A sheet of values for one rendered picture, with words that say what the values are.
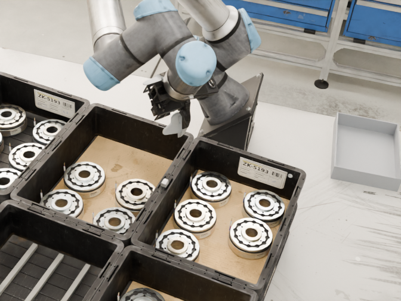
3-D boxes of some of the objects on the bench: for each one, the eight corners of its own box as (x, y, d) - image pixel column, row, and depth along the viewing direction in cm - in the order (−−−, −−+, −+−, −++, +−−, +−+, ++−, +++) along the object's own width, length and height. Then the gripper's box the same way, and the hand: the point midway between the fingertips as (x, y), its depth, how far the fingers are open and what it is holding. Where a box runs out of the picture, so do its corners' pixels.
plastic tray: (333, 123, 211) (336, 111, 208) (394, 135, 209) (398, 123, 206) (330, 178, 191) (334, 166, 188) (397, 192, 189) (402, 180, 186)
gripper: (140, 48, 131) (126, 77, 150) (176, 135, 129) (157, 154, 148) (178, 36, 134) (159, 67, 153) (213, 122, 132) (191, 143, 151)
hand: (169, 107), depth 152 cm, fingers open, 14 cm apart
